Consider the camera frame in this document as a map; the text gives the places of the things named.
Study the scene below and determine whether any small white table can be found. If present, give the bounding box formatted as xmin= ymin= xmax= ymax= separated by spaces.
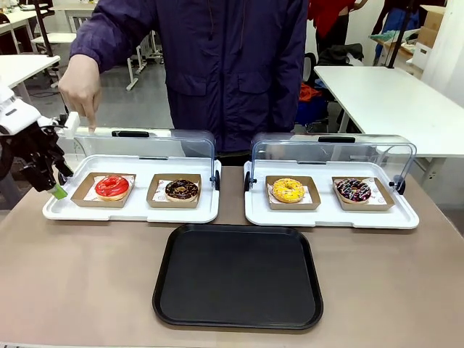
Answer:
xmin=0 ymin=54 xmax=62 ymax=91

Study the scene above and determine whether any person's purple jacket torso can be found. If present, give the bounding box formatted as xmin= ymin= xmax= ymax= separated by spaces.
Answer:
xmin=83 ymin=0 xmax=310 ymax=154

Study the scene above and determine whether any yellow sprinkled donut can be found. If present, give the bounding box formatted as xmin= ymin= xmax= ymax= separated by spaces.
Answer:
xmin=272 ymin=177 xmax=305 ymax=204

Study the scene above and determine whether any white storage box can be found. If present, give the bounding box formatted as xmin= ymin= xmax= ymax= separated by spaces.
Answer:
xmin=412 ymin=41 xmax=436 ymax=67

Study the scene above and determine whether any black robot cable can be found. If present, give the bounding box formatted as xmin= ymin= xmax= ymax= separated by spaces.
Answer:
xmin=0 ymin=134 xmax=17 ymax=182

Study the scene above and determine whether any cardboard tray of purple donut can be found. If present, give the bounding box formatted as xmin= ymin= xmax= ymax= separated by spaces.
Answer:
xmin=331 ymin=175 xmax=396 ymax=212

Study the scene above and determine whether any blue bin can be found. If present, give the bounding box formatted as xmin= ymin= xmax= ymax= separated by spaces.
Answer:
xmin=296 ymin=96 xmax=330 ymax=125

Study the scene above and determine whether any cardboard tray of chocolate donut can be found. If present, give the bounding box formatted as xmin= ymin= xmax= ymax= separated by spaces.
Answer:
xmin=146 ymin=173 xmax=203 ymax=210

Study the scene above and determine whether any cardboard tray of yellow donut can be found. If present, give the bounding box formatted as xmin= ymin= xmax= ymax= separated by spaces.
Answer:
xmin=265 ymin=175 xmax=322 ymax=212

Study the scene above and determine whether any brown cardboard box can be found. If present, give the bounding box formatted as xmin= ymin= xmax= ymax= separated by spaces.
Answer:
xmin=418 ymin=4 xmax=447 ymax=49

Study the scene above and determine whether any clear display case lid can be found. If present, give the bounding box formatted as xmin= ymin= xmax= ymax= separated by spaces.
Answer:
xmin=65 ymin=128 xmax=221 ymax=191
xmin=244 ymin=131 xmax=418 ymax=195

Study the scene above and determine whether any person in red clothes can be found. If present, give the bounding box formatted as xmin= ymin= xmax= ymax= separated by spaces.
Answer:
xmin=307 ymin=0 xmax=368 ymax=41

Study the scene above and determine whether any black plastic serving tray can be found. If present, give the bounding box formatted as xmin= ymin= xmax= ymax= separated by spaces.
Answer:
xmin=152 ymin=223 xmax=325 ymax=334

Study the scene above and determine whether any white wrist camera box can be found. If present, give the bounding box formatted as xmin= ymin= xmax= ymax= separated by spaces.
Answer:
xmin=64 ymin=111 xmax=81 ymax=140

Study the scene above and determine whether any chocolate nut donut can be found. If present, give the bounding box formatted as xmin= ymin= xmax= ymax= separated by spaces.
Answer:
xmin=164 ymin=178 xmax=200 ymax=203

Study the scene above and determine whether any red glazed donut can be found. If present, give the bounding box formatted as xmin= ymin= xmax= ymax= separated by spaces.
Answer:
xmin=94 ymin=175 xmax=131 ymax=202

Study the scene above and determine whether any black bag on chair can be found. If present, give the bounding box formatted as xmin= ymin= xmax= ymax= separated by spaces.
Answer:
xmin=317 ymin=43 xmax=365 ymax=67

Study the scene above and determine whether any black thin stand pole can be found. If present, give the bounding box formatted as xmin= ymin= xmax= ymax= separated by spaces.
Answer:
xmin=385 ymin=28 xmax=407 ymax=70

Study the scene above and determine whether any large white table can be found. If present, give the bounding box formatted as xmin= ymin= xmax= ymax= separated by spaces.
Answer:
xmin=312 ymin=65 xmax=464 ymax=159

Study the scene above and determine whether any white printed paper liner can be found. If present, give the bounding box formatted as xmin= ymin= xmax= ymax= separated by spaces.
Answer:
xmin=332 ymin=176 xmax=384 ymax=204
xmin=267 ymin=182 xmax=313 ymax=204
xmin=157 ymin=179 xmax=172 ymax=202

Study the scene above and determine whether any person's right forearm purple sleeve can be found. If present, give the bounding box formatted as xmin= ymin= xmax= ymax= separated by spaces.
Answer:
xmin=70 ymin=7 xmax=126 ymax=73

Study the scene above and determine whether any person in blue clothes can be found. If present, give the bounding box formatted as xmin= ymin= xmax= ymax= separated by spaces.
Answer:
xmin=370 ymin=0 xmax=422 ymax=37

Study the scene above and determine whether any cardboard tray of red donut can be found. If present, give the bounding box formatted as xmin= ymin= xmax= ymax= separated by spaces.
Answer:
xmin=70 ymin=172 xmax=138 ymax=209

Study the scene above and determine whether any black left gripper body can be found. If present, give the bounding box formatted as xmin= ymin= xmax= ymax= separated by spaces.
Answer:
xmin=16 ymin=122 xmax=66 ymax=182

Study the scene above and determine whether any white desk with legs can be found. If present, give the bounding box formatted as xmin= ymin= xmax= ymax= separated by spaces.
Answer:
xmin=125 ymin=30 xmax=165 ymax=91

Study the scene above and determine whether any orange cloth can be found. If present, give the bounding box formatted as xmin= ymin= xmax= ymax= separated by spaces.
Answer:
xmin=298 ymin=83 xmax=324 ymax=103

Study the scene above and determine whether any person's right hand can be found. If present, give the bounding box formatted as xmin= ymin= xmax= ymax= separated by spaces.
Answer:
xmin=57 ymin=54 xmax=104 ymax=133

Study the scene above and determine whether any white display case base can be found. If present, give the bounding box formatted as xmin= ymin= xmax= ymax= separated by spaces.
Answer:
xmin=42 ymin=153 xmax=223 ymax=224
xmin=243 ymin=159 xmax=421 ymax=231

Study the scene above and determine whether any dark purple drizzled donut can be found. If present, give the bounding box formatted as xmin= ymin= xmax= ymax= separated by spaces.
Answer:
xmin=336 ymin=178 xmax=372 ymax=204

